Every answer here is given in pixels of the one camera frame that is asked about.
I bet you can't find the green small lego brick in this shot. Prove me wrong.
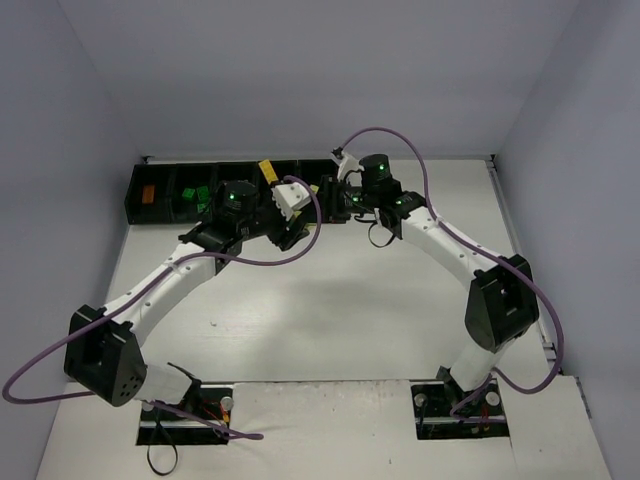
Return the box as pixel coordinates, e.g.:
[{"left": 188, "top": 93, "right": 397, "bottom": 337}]
[{"left": 181, "top": 188, "right": 196, "bottom": 201}]

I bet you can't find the yellow small lego brick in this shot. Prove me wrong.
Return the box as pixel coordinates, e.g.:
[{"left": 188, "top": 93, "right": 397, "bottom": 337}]
[{"left": 258, "top": 159, "right": 280, "bottom": 187}]

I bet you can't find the orange lego brick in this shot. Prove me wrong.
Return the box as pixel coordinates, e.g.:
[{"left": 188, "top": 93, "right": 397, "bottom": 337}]
[{"left": 141, "top": 185, "right": 155, "bottom": 205}]

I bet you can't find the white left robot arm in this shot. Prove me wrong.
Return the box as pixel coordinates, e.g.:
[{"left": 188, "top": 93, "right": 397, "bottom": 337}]
[{"left": 63, "top": 176, "right": 321, "bottom": 407}]

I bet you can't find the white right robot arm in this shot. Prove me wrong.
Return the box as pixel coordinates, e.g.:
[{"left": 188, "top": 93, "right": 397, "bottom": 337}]
[{"left": 322, "top": 152, "right": 540, "bottom": 392}]

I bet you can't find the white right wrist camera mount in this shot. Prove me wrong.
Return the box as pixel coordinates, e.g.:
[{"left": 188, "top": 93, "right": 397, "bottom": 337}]
[{"left": 331, "top": 147, "right": 359, "bottom": 181}]

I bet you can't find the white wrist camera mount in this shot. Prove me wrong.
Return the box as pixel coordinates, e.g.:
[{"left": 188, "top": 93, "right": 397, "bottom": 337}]
[
  {"left": 271, "top": 182, "right": 312, "bottom": 220},
  {"left": 331, "top": 147, "right": 359, "bottom": 181}
]

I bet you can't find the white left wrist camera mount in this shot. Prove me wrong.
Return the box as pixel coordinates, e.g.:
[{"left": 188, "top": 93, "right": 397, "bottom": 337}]
[{"left": 271, "top": 182, "right": 312, "bottom": 220}]

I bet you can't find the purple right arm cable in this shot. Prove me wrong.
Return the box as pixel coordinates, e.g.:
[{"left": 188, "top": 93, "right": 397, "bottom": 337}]
[{"left": 342, "top": 127, "right": 562, "bottom": 422}]

